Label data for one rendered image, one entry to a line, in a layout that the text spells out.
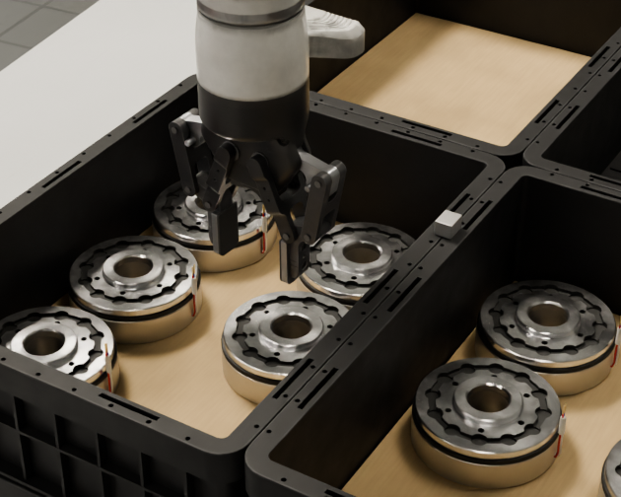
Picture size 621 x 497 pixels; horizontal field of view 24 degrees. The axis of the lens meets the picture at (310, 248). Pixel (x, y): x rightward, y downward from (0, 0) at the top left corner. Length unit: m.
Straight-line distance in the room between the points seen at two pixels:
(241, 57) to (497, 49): 0.64
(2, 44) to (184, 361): 2.40
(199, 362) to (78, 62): 0.77
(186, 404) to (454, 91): 0.53
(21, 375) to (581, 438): 0.39
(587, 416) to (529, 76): 0.52
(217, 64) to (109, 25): 0.96
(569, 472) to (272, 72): 0.34
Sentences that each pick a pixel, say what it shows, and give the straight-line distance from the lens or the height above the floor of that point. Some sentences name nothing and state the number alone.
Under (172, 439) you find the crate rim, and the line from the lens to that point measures 0.88.
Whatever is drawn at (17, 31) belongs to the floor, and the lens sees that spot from 3.50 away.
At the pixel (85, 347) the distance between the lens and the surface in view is 1.06.
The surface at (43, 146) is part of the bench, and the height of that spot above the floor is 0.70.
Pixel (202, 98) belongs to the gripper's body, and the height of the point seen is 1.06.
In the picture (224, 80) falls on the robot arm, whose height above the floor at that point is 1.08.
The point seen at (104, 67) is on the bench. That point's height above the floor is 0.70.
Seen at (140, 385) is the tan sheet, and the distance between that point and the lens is 1.07.
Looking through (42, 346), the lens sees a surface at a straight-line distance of 1.08.
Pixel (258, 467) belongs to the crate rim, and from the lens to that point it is 0.85.
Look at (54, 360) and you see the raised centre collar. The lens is 1.04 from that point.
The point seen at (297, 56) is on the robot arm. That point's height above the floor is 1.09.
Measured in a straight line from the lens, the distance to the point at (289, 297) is 1.09.
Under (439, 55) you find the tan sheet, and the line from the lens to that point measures 1.51.
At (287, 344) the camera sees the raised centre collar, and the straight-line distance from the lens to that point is 1.04.
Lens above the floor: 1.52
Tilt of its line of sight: 35 degrees down
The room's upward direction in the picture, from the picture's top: straight up
